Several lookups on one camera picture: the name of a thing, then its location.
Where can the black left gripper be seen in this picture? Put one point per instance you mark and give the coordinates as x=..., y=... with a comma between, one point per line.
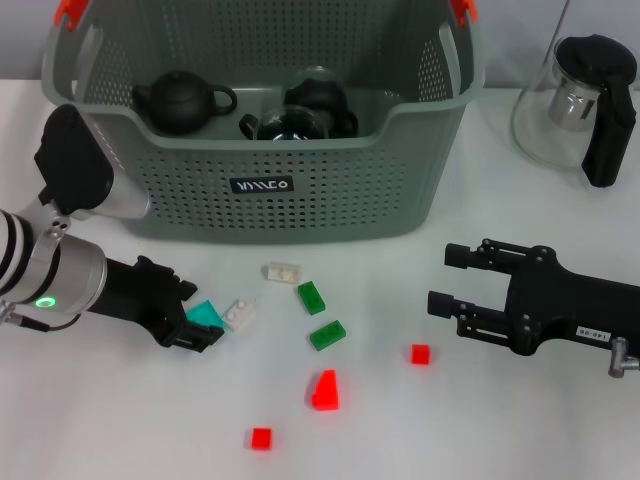
x=140, y=295

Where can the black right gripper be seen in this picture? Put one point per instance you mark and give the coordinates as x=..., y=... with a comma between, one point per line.
x=565, y=307

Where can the teal square tile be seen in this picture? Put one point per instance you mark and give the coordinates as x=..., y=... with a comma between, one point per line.
x=205, y=315

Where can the translucent white brick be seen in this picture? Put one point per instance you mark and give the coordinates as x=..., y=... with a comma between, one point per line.
x=282, y=273
x=240, y=316

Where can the small red cube block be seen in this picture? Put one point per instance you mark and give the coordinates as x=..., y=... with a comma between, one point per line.
x=261, y=439
x=421, y=355

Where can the red slope block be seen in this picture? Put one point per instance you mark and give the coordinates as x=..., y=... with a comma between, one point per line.
x=326, y=392

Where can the glass teacup with black holder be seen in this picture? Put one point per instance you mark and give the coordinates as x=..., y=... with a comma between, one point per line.
x=315, y=97
x=295, y=125

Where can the silver right elbow connector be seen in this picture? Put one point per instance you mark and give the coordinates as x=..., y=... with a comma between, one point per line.
x=617, y=359

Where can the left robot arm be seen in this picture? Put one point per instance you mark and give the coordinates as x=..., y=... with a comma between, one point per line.
x=65, y=275

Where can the grey perforated storage basket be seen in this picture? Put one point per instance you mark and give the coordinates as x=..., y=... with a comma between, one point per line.
x=300, y=210

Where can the green building brick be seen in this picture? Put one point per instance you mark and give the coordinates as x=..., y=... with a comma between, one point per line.
x=327, y=336
x=311, y=298

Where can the black clay teapot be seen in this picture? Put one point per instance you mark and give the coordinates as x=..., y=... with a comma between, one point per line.
x=180, y=102

